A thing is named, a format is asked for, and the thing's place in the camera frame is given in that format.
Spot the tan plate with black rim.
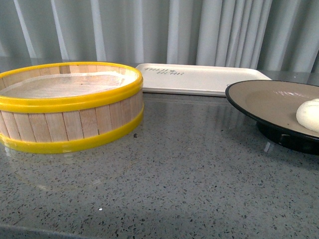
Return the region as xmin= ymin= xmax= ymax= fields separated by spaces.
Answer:
xmin=225 ymin=80 xmax=319 ymax=155

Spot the white steamed bun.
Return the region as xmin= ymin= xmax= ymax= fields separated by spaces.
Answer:
xmin=296 ymin=99 xmax=319 ymax=132

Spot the cream bear-print serving tray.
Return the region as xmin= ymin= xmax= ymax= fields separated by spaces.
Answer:
xmin=136 ymin=63 xmax=270 ymax=97

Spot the bamboo steamer with yellow bands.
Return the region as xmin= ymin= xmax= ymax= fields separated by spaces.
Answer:
xmin=0 ymin=62 xmax=144 ymax=154

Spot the grey pleated curtain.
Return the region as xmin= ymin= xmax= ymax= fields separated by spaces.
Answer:
xmin=0 ymin=0 xmax=319 ymax=72

